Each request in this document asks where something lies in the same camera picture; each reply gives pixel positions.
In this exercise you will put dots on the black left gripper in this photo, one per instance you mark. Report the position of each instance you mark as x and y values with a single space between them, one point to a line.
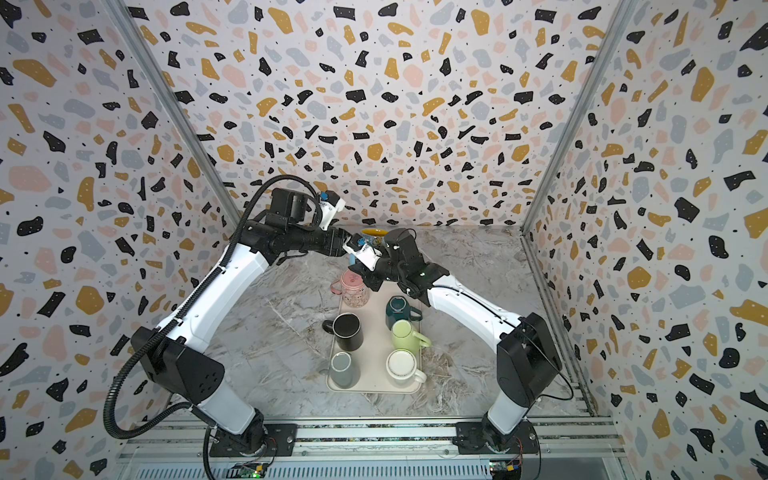
337 240

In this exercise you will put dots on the left green circuit board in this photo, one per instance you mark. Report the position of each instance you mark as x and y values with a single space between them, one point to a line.
251 470

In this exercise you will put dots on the right circuit board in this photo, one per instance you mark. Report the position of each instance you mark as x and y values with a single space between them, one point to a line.
506 469

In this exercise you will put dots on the pink ghost pattern mug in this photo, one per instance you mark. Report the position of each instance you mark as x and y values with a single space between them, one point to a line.
352 289

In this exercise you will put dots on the left corner aluminium post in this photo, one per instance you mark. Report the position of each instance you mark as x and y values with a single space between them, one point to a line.
120 16

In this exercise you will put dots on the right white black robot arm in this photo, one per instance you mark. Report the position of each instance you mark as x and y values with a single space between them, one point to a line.
527 360

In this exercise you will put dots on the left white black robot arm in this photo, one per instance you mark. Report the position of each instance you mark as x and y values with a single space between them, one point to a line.
173 354

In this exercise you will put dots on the corner aluminium post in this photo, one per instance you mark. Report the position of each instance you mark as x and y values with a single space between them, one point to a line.
615 28
120 16

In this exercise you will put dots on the beige plastic tray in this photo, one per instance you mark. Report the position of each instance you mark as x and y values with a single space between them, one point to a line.
371 357

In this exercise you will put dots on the grey mug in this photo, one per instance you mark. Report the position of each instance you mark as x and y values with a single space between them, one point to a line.
341 371

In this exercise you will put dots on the white mug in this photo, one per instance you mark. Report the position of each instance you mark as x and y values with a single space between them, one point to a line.
402 369

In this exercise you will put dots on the light blue butterfly mug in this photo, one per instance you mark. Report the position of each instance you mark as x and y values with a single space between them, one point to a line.
374 236

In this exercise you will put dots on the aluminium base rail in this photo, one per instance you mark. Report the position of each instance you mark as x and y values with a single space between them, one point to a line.
381 448

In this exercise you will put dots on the dark teal mug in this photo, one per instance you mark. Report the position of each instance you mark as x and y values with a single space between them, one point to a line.
398 308

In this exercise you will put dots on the black mug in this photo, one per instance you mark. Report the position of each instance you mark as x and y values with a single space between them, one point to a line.
347 330

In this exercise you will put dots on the right corner aluminium post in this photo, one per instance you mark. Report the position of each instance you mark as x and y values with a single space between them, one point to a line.
615 28

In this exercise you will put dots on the light green mug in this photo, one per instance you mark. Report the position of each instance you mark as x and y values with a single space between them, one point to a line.
405 337

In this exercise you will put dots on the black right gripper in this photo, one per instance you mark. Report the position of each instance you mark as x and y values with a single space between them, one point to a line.
383 267

